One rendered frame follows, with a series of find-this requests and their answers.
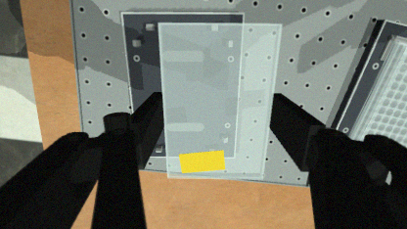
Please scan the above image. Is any grey perforated base plate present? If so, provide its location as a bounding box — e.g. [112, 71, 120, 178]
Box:
[68, 0, 407, 188]

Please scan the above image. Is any dark grey plate nest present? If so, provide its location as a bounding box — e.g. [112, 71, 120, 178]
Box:
[331, 20, 407, 137]

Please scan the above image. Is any dark grey rectangular frame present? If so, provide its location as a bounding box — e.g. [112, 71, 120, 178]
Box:
[121, 12, 245, 158]

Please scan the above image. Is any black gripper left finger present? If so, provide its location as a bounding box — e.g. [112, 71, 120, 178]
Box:
[0, 92, 164, 229]

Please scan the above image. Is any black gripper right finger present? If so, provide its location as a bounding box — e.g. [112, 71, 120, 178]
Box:
[269, 93, 407, 229]

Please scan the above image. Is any white multi-well plate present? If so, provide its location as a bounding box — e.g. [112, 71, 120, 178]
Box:
[348, 41, 407, 148]

